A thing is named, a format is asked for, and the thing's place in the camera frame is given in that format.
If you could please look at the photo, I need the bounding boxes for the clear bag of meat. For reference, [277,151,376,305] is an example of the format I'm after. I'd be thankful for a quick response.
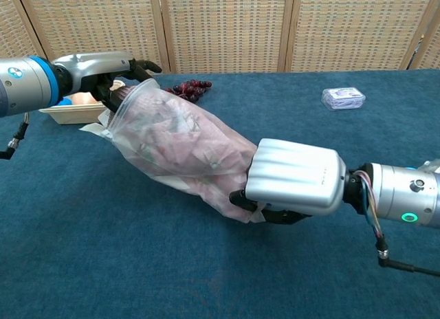
[102,77,266,225]

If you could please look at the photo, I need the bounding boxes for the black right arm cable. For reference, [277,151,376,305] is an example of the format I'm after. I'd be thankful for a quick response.
[373,229,440,277]

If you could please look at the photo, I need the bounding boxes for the beige rectangular tray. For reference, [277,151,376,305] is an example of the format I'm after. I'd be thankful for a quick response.
[38,80,125,127]

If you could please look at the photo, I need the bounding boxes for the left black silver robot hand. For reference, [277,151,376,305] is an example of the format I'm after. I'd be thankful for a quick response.
[51,52,163,112]

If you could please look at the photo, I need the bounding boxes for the woven bamboo folding screen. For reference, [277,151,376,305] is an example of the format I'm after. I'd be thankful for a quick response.
[0,0,440,74]

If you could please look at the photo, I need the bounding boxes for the clear plastic bag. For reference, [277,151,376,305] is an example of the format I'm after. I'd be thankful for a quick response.
[78,86,258,221]

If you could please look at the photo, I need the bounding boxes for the peach coloured ball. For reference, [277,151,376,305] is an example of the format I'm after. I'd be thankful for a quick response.
[70,91,96,105]

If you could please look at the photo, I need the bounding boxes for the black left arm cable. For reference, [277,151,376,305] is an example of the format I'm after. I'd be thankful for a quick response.
[0,111,31,160]

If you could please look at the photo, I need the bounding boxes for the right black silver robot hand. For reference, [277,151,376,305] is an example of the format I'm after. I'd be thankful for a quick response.
[229,137,348,226]

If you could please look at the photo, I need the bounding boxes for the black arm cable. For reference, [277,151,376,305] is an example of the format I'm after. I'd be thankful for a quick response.
[0,111,31,160]
[373,229,440,277]

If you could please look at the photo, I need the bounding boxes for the small clear plastic box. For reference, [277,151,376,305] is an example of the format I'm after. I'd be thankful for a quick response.
[321,86,366,111]

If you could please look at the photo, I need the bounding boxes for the dark red grape bunch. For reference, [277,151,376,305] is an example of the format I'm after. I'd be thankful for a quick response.
[164,78,213,104]

